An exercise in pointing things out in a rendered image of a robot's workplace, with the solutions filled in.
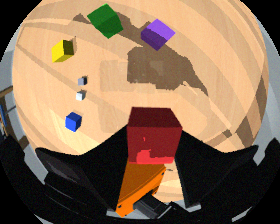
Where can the red block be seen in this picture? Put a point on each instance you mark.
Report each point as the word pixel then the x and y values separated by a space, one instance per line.
pixel 152 135

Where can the purple block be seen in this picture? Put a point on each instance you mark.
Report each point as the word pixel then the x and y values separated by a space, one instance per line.
pixel 156 34

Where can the yellow block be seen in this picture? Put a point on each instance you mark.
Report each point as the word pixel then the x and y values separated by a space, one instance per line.
pixel 62 51

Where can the green block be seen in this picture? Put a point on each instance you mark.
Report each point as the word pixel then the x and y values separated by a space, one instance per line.
pixel 113 31
pixel 104 18

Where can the small blue block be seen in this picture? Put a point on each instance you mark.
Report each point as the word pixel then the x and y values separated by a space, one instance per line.
pixel 72 121

